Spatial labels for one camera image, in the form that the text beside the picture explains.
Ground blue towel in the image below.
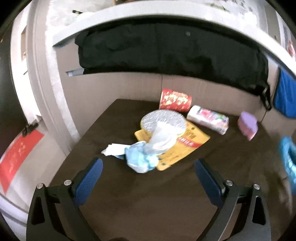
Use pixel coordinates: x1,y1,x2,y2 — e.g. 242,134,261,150
273,67,296,118

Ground light blue plastic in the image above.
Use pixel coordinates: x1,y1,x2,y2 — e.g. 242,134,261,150
125,141,160,173

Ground colourful tissue pack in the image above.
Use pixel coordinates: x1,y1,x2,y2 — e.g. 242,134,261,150
187,105,229,135

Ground yellow snack packet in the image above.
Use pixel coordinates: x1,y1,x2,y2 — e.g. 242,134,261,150
134,120,211,171

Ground red printed can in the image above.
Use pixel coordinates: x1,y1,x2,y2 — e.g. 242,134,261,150
159,88,192,113

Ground black binder clip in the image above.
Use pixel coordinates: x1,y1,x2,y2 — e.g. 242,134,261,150
22,123,38,137

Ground round foil lid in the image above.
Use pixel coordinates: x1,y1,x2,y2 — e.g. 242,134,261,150
141,110,187,137

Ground pink and purple sponge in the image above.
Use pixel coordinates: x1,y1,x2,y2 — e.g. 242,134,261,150
238,111,258,141

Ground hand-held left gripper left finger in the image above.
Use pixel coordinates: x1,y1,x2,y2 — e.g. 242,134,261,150
26,158,104,241

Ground black fabric bag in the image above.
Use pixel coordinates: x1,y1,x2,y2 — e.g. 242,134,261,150
74,23,272,110

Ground red label plastic bottle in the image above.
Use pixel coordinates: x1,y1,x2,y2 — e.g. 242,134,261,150
287,40,296,58

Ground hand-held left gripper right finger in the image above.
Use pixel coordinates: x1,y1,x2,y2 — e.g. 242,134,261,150
194,159,271,241

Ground clear plastic bag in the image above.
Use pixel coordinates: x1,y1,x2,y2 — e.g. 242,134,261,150
144,120,179,156

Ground white paper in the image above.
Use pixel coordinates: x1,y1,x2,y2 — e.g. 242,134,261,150
101,144,130,159

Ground red paper sign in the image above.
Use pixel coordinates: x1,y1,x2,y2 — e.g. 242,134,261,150
0,130,44,195

